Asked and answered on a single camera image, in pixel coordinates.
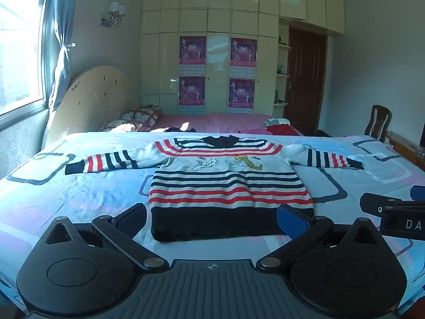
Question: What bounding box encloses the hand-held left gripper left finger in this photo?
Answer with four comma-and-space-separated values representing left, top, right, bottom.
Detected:
45, 203, 170, 271

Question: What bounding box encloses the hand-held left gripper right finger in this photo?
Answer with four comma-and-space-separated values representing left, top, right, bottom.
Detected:
257, 204, 382, 271

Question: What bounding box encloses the striped knit sweater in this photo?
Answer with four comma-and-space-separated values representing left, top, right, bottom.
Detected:
65, 135, 364, 242

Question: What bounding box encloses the red and white clothes pile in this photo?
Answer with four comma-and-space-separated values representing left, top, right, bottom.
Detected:
264, 119, 301, 136

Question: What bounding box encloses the light blue patterned bedsheet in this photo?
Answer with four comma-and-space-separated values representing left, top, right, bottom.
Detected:
0, 131, 425, 319

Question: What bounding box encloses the dark wooden chair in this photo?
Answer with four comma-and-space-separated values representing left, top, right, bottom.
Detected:
364, 104, 392, 137

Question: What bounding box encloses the pale patterned pillow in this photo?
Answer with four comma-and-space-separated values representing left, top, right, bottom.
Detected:
100, 120, 143, 133

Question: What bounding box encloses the checked patterned pillow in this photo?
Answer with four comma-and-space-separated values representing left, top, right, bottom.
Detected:
120, 106, 165, 127

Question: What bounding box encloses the pink bed sheet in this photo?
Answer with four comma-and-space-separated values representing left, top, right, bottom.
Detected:
133, 112, 306, 137

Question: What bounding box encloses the beige rounded headboard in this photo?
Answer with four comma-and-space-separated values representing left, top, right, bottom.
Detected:
41, 66, 135, 147

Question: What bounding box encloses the brown wooden door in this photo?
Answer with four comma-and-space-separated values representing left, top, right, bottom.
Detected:
287, 27, 328, 133

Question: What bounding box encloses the cream corner shelf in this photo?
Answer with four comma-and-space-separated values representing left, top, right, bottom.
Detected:
274, 35, 293, 107

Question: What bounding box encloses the cream glossy wardrobe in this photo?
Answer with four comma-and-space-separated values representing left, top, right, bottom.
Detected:
139, 0, 346, 117

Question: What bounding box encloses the blue curtain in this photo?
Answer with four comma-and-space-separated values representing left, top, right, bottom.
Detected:
48, 0, 83, 114

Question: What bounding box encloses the window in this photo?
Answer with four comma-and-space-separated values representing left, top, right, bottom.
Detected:
0, 0, 50, 117

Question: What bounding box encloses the wooden bed frame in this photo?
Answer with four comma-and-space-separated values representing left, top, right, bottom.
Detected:
385, 130, 425, 158

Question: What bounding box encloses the purple wall poster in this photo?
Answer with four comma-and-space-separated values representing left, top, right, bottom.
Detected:
230, 37, 258, 78
178, 76, 206, 114
179, 36, 207, 75
227, 78, 256, 114

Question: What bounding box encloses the wall lamp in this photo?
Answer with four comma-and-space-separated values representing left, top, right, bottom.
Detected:
100, 2, 126, 28

